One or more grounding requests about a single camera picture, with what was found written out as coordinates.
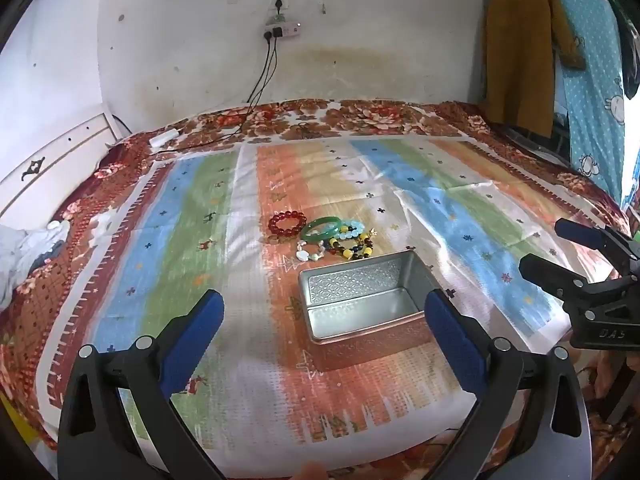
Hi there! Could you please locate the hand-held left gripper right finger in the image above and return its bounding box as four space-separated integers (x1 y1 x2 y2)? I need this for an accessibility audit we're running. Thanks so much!
424 289 593 480

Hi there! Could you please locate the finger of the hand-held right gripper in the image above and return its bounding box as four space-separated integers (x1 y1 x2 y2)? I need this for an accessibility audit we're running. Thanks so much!
518 253 626 303
554 218 640 263

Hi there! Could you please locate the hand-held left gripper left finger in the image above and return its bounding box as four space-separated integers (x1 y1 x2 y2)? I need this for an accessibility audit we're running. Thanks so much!
57 289 226 480

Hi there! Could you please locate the silver metal tin box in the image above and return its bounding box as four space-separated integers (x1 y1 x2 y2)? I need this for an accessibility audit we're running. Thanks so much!
298 251 441 346

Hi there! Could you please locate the yellow and dark bead bracelet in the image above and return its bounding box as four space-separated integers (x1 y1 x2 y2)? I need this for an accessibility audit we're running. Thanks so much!
341 232 377 261

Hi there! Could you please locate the white shell bracelet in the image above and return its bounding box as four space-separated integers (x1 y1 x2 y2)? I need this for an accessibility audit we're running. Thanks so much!
296 240 326 262

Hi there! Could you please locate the green jade bangle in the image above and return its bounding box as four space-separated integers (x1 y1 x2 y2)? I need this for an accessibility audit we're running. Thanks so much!
300 216 343 241

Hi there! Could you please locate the light blue bead bracelet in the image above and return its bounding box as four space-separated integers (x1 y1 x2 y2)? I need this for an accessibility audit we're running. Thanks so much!
332 219 362 241

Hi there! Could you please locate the person's left hand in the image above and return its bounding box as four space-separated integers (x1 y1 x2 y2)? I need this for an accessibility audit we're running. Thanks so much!
292 462 331 480

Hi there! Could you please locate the striped colourful mat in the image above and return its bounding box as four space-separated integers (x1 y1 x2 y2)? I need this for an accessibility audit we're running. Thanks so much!
47 137 626 447

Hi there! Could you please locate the blue cartoon print curtain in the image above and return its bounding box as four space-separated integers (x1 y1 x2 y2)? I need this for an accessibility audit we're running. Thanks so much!
542 0 632 207

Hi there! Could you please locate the brown hanging garment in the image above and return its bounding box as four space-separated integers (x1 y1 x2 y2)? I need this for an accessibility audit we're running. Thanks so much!
482 0 587 137

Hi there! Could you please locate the grey cloth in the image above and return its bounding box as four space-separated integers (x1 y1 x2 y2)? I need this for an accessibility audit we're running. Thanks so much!
0 220 71 311

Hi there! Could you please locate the red floral blanket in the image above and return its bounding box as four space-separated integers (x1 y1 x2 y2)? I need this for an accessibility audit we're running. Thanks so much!
0 99 637 463

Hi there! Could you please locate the white power strip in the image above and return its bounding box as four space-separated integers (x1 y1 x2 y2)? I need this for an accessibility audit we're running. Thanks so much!
263 20 304 41

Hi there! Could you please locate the red bead bracelet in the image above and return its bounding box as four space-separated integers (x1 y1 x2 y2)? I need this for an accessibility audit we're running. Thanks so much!
268 210 307 235

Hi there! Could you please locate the black cable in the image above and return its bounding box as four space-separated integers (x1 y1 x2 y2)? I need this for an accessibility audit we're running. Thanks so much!
160 40 279 153
220 37 271 136

